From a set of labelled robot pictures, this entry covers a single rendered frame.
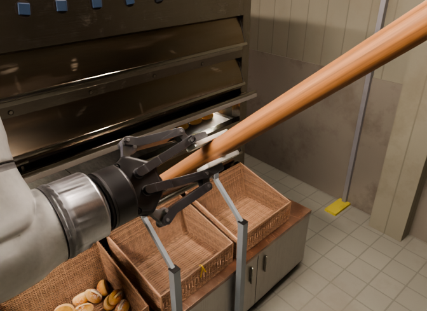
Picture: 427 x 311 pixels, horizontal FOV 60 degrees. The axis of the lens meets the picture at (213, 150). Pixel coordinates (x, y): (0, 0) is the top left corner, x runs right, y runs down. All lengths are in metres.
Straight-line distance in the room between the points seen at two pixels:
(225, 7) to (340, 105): 1.75
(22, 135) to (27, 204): 1.38
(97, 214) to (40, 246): 0.07
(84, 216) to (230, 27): 2.08
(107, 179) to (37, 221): 0.09
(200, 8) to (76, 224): 1.87
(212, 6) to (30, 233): 1.98
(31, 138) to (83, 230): 1.39
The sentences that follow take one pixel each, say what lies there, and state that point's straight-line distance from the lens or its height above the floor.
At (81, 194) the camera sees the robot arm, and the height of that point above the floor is 1.99.
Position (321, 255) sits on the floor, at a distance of 3.36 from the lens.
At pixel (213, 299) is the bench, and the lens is 2.29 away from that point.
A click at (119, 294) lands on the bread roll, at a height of 0.67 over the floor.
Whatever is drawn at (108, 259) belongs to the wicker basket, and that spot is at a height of 0.79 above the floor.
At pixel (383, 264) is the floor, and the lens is 3.45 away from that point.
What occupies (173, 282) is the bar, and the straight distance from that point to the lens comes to 1.83.
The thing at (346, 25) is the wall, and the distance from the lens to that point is 3.56.
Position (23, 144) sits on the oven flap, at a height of 1.50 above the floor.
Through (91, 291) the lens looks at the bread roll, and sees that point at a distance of 2.17.
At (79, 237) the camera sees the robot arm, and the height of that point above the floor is 1.96.
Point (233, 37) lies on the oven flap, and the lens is 2.42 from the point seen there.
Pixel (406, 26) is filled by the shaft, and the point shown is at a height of 2.17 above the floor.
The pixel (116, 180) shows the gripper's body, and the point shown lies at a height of 1.99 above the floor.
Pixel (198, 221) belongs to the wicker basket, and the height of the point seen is 0.74.
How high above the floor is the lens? 2.23
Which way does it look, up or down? 28 degrees down
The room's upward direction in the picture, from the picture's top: straight up
